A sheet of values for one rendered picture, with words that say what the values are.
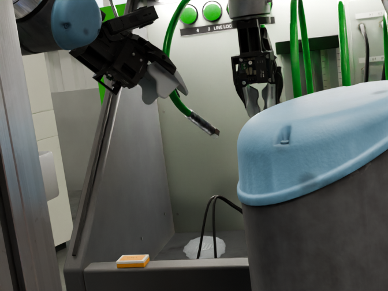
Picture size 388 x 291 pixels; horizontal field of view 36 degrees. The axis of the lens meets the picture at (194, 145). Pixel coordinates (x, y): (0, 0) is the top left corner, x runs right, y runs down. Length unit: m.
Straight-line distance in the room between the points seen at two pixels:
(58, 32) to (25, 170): 0.50
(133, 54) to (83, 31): 0.21
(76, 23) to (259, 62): 0.40
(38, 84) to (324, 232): 3.86
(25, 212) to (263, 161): 0.14
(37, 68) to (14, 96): 3.85
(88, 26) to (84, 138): 5.20
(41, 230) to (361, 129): 0.18
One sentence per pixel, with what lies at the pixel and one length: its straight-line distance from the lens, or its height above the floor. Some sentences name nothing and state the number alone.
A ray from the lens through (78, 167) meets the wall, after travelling 6.11.
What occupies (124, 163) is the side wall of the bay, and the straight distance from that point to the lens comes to 1.29.
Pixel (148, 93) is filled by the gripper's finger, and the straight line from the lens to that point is 1.07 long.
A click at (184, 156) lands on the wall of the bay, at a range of 1.53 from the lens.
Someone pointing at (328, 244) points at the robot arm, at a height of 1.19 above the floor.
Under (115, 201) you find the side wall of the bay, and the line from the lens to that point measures 1.23.
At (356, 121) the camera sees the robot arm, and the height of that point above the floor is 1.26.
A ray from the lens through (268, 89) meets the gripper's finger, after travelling 1.12.
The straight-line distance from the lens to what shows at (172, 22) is 1.09.
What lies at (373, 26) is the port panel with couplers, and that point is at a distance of 1.44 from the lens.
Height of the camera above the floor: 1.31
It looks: 10 degrees down
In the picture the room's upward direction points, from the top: 7 degrees counter-clockwise
